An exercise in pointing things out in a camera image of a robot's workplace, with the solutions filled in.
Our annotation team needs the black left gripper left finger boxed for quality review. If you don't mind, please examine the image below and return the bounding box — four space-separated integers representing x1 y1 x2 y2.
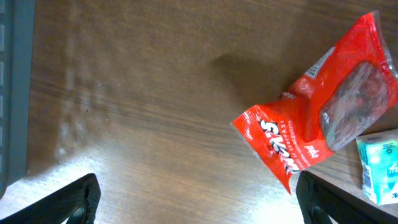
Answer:
1 173 101 224

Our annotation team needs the teal tissue pack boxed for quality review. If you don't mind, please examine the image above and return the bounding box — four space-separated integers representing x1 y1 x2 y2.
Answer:
356 129 397 205

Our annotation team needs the red snack packet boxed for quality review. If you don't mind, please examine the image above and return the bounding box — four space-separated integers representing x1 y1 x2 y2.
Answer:
232 11 397 189

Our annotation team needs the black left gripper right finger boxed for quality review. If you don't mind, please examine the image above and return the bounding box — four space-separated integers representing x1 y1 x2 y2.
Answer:
296 171 397 224

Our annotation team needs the grey plastic mesh basket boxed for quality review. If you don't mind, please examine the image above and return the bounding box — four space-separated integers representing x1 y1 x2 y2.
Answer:
1 0 36 197

